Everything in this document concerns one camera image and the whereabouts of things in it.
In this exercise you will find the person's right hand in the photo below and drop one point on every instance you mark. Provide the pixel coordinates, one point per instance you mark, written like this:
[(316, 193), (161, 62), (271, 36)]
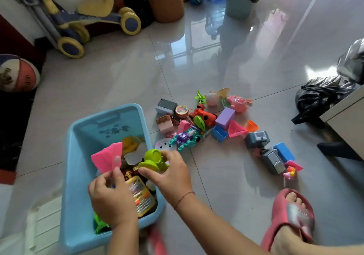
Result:
[(173, 180)]

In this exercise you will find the person's left hand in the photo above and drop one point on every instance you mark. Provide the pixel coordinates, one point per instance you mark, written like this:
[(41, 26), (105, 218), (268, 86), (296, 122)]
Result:
[(113, 200)]

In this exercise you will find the yellow toy phone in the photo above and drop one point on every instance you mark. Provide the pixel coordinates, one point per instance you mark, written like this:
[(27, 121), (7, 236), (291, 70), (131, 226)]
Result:
[(140, 198)]

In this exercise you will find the lime green toy scoop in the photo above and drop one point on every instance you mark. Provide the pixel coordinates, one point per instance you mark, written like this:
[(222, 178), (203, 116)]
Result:
[(153, 158)]

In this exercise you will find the blue plastic storage bin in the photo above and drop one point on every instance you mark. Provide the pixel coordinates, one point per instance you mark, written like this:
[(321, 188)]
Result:
[(76, 192)]

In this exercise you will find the white bunny toy board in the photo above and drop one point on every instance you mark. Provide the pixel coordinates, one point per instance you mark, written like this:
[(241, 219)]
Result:
[(163, 143)]

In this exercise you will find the teal purple toy robot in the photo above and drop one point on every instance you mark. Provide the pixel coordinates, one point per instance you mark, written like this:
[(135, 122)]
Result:
[(184, 138)]

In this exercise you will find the pink house-shaped toy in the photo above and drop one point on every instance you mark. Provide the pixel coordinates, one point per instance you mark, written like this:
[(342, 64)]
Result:
[(184, 126)]

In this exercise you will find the yellow duck toy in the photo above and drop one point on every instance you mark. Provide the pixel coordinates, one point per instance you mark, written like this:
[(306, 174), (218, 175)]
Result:
[(130, 143)]

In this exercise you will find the green oval toy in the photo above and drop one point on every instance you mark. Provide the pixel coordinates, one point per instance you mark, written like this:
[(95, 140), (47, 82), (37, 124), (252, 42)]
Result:
[(199, 123)]

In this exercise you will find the round colourful toy drum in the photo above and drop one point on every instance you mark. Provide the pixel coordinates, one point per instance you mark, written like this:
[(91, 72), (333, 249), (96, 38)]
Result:
[(182, 112)]

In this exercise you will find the red toy camera robot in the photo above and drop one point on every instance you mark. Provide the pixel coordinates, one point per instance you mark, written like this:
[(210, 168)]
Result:
[(209, 118)]

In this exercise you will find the white plastic lid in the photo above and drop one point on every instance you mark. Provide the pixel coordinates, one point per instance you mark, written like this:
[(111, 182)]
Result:
[(45, 226)]

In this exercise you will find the grey toothed toy block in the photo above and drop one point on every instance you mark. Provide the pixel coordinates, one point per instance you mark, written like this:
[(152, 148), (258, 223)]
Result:
[(167, 105)]

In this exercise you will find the purple foam block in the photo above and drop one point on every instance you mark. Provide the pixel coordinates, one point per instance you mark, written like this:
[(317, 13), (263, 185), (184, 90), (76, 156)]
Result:
[(225, 118)]

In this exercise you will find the green toy airplane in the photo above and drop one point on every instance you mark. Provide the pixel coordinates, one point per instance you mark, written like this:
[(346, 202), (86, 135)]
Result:
[(200, 97)]

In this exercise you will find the round pink pig toy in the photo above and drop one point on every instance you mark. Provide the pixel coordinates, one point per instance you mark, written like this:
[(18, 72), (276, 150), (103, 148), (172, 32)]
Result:
[(212, 99)]

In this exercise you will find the small green toy piece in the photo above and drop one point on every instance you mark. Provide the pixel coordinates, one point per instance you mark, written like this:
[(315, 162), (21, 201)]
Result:
[(225, 103)]

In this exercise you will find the blue-grey toy appliance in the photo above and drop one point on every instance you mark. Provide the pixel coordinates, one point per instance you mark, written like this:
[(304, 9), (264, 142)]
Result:
[(257, 139)]

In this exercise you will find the pink pig toy pot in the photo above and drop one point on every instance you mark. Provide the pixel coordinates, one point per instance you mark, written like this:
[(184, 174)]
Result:
[(239, 104)]

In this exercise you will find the grey toy refrigerator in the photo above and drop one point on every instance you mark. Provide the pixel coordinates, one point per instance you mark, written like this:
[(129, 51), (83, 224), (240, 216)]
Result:
[(273, 161)]

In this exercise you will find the blue toy block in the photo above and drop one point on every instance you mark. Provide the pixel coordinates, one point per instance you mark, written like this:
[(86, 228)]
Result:
[(284, 152)]

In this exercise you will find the small pink yellow toy figure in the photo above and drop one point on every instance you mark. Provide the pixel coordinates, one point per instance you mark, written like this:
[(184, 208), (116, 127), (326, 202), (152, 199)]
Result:
[(290, 173)]

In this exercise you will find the person's right forearm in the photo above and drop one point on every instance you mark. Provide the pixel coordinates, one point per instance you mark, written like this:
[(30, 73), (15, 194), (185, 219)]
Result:
[(216, 226)]

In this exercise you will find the pink left slipper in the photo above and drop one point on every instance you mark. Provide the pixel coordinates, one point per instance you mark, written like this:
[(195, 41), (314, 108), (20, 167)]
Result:
[(156, 243)]

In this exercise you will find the pink slipper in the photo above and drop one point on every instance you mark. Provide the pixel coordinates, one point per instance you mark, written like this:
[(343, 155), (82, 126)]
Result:
[(156, 243), (275, 215)]

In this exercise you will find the pink right slipper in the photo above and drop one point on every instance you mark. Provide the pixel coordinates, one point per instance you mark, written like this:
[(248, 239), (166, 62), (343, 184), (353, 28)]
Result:
[(275, 215)]

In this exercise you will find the striped basketball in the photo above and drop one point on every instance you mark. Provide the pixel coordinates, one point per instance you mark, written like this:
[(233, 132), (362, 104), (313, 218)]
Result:
[(20, 74)]

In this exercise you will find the yellow blue ride-on bike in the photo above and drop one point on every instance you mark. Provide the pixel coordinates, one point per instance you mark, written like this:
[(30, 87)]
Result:
[(128, 22)]

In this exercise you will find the black plastic bag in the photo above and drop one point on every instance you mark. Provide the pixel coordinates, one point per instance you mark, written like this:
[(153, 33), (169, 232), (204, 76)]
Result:
[(315, 98)]

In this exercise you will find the black furniture foot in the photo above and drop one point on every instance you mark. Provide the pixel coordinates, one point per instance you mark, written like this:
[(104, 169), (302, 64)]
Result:
[(335, 149)]

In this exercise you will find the brown round stool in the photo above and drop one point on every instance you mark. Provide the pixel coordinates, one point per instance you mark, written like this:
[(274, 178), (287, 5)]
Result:
[(166, 7)]

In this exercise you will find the black shopping bag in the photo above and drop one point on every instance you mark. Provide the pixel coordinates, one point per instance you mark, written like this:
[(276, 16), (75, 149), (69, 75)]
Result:
[(139, 7)]

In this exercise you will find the beige cabinet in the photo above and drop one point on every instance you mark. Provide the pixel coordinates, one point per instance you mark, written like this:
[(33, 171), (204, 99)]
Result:
[(347, 124)]

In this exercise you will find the grey padded poles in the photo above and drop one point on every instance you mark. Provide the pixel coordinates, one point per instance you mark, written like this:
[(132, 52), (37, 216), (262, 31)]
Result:
[(37, 15)]

